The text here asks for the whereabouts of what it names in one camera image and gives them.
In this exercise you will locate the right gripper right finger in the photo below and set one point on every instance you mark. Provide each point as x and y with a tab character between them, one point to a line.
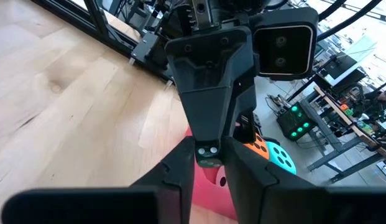
273	202

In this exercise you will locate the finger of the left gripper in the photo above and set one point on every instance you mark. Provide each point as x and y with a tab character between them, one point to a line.
248	124
211	77

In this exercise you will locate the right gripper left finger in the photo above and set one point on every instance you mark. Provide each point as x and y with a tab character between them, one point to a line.
155	205

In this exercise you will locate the large orange foam die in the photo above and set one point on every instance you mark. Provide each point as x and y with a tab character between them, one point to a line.
259	149

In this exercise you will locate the large teal foam die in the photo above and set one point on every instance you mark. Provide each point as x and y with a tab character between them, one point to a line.
281	157

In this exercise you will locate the small dark green die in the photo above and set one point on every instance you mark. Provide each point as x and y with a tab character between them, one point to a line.
208	155

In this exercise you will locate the large pink foam die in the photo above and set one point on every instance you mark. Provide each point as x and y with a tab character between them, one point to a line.
222	177

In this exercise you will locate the black box with green lights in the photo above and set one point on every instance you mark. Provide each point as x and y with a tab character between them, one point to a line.
296	119

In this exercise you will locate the pink plastic tray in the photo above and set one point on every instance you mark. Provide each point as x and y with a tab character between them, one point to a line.
208	199

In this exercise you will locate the small orange block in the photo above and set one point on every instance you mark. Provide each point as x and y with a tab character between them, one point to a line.
344	107

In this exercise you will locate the small green block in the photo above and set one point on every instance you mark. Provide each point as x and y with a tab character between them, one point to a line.
350	112

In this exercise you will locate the long wooden workbench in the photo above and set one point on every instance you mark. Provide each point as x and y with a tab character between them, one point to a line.
351	122

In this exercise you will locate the person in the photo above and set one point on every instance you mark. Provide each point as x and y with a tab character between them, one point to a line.
382	95

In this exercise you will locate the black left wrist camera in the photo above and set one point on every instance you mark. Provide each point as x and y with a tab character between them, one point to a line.
286	46

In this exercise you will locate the black aluminium table frame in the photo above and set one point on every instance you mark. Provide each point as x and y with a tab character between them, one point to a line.
118	43

